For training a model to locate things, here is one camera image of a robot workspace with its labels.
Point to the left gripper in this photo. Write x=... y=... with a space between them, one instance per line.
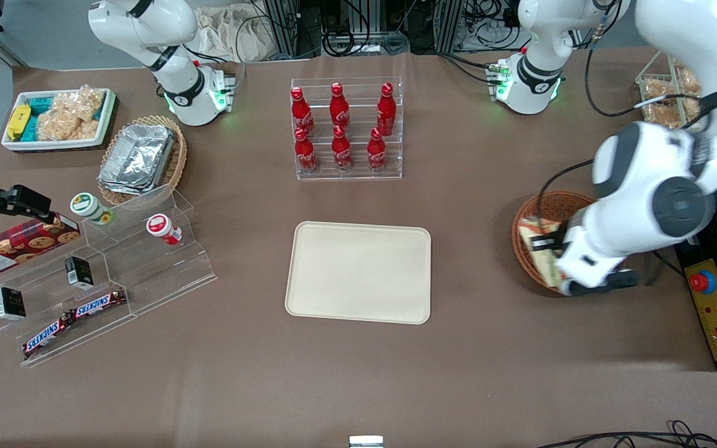
x=549 y=238

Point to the sandwich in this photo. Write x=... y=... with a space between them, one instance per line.
x=542 y=264

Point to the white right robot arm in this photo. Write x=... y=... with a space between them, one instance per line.
x=178 y=93

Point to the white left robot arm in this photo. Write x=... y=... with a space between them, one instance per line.
x=645 y=186

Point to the brown wicker sandwich basket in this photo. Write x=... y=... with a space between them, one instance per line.
x=551 y=202

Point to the wicker basket holding foil container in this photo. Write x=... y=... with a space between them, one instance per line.
x=178 y=155

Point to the cream rectangular plastic tray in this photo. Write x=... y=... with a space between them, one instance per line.
x=358 y=274

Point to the Walkers red tartan cookie box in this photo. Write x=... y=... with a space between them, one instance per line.
x=16 y=246

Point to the green lid sunflower jar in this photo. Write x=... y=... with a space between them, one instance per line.
x=86 y=205

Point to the white rectangular snack bin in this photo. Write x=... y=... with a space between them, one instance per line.
x=53 y=144

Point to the teal snack packet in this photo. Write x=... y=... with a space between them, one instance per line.
x=40 y=104
x=30 y=127

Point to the yellow snack packet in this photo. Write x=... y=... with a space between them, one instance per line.
x=18 y=121

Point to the clear bag of rice crackers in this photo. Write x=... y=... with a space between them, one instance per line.
x=66 y=127
x=81 y=102

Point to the small black box with barcode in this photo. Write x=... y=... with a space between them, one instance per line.
x=78 y=272

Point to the clear acrylic riser holding snacks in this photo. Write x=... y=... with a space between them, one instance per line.
x=47 y=295

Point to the small black chocolate box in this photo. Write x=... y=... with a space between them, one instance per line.
x=10 y=303

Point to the silver foil container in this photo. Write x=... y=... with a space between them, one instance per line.
x=137 y=158

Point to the Snickers chocolate bar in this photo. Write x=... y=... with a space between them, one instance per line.
x=47 y=336
x=100 y=303

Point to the red lid small jar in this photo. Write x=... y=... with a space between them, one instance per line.
x=160 y=227

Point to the clear acrylic riser holding jars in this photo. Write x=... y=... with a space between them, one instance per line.
x=147 y=277

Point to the red emergency stop button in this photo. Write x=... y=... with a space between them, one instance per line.
x=702 y=282

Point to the red Coca-Cola bottle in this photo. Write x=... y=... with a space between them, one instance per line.
x=305 y=152
x=376 y=152
x=342 y=150
x=386 y=111
x=301 y=112
x=339 y=107

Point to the clear acrylic bottle rack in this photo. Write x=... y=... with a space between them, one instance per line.
x=358 y=176

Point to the beige cloth bag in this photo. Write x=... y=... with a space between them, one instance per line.
x=234 y=34

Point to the aluminium frame post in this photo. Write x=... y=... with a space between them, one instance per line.
x=281 y=28
x=449 y=25

